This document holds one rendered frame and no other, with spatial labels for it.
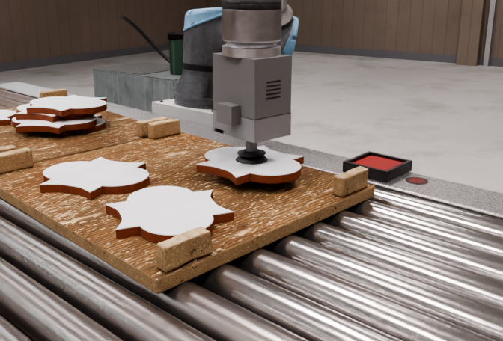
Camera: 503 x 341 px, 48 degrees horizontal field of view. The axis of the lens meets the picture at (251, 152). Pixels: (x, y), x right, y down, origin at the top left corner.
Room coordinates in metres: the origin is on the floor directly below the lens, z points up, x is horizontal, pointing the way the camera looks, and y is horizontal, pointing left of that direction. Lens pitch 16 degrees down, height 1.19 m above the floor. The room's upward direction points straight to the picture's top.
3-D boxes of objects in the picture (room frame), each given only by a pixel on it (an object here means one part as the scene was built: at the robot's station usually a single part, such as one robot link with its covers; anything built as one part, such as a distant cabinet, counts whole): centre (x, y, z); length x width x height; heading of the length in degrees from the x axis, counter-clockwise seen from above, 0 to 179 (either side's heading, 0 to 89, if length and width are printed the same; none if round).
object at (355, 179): (0.68, -0.13, 0.95); 0.06 x 0.02 x 0.03; 135
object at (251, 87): (0.72, 0.01, 1.06); 0.10 x 0.09 x 0.16; 131
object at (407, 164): (0.82, -0.19, 0.92); 0.08 x 0.08 x 0.02; 48
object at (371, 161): (0.82, -0.19, 0.92); 0.06 x 0.06 x 0.01; 48
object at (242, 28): (0.73, 0.00, 1.14); 0.08 x 0.08 x 0.05
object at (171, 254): (0.49, 0.06, 0.95); 0.06 x 0.02 x 0.03; 135
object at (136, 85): (4.95, 0.88, 0.48); 1.00 x 0.80 x 0.96; 53
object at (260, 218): (0.72, 0.11, 0.93); 0.41 x 0.35 x 0.02; 45
